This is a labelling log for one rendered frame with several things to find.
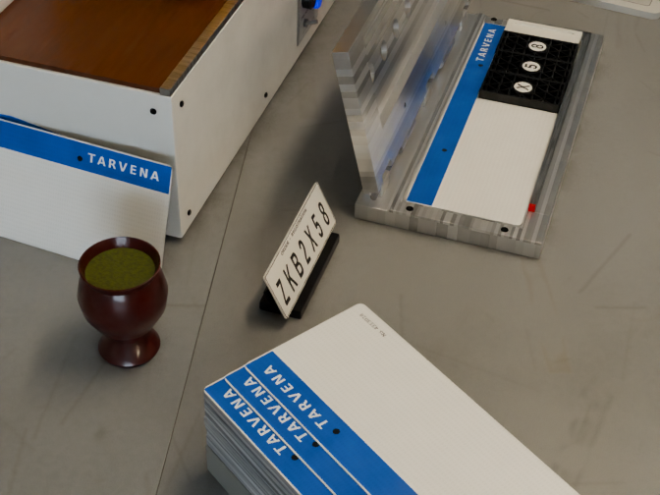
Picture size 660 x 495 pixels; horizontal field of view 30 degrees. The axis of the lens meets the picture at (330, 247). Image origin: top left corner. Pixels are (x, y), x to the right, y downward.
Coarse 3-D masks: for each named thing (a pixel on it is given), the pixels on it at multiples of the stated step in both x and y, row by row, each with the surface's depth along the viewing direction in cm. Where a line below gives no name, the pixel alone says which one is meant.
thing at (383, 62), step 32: (384, 0) 132; (416, 0) 146; (448, 0) 154; (352, 32) 126; (384, 32) 136; (416, 32) 146; (448, 32) 155; (352, 64) 124; (384, 64) 136; (416, 64) 143; (352, 96) 126; (384, 96) 136; (416, 96) 144; (352, 128) 128; (384, 128) 134; (384, 160) 134
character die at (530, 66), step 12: (492, 60) 155; (504, 60) 155; (516, 60) 155; (528, 60) 155; (540, 60) 155; (552, 60) 155; (504, 72) 153; (516, 72) 154; (528, 72) 153; (540, 72) 153; (552, 72) 153; (564, 72) 154
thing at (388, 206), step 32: (448, 64) 156; (448, 96) 150; (576, 96) 151; (416, 128) 146; (576, 128) 146; (416, 160) 140; (384, 192) 136; (544, 192) 136; (416, 224) 134; (448, 224) 132; (480, 224) 132; (544, 224) 132
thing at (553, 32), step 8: (512, 24) 161; (520, 24) 162; (528, 24) 162; (536, 24) 162; (520, 32) 160; (528, 32) 160; (536, 32) 160; (544, 32) 160; (552, 32) 160; (560, 32) 160; (568, 32) 160; (576, 32) 160; (568, 40) 159; (576, 40) 159
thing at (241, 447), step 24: (216, 384) 103; (216, 408) 102; (240, 408) 101; (216, 432) 104; (240, 432) 100; (264, 432) 99; (216, 456) 106; (240, 456) 102; (264, 456) 97; (288, 456) 97; (240, 480) 104; (264, 480) 100; (288, 480) 96; (312, 480) 96
